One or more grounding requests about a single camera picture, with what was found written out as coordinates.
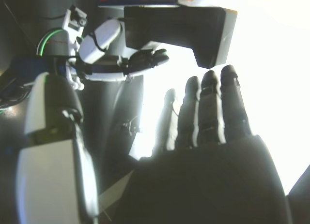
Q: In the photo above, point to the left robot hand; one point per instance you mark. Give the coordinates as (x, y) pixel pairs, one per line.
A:
(206, 180)

